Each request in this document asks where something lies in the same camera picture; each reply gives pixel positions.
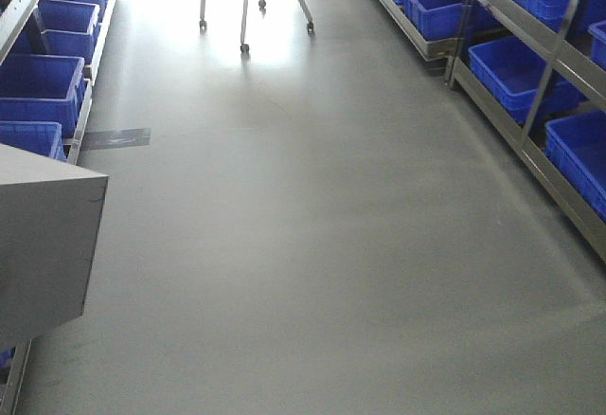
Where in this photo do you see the gray hollow square base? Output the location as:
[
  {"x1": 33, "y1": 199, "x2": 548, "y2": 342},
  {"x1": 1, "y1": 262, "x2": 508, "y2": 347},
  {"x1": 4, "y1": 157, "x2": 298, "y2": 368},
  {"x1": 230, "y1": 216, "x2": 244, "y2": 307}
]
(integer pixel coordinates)
[{"x1": 1, "y1": 146, "x2": 109, "y2": 350}]

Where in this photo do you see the steel shelf rack right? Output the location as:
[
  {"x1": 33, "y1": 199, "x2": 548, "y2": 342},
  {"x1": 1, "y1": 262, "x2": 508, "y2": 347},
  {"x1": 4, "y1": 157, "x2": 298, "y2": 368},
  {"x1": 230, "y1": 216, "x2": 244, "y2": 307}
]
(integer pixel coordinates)
[{"x1": 378, "y1": 0, "x2": 605, "y2": 256}]

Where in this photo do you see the steel shelf rack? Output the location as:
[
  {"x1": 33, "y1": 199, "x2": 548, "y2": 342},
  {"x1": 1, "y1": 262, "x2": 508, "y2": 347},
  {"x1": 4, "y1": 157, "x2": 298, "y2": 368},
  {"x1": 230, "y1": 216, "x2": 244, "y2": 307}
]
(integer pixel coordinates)
[
  {"x1": 1, "y1": 0, "x2": 93, "y2": 414},
  {"x1": 378, "y1": 0, "x2": 605, "y2": 256}
]

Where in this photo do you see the steel shelf rack left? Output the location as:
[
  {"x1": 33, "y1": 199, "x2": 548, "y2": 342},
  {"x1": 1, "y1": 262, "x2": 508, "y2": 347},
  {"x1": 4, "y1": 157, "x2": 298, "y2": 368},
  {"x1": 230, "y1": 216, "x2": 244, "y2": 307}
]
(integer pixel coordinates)
[{"x1": 1, "y1": 0, "x2": 93, "y2": 414}]

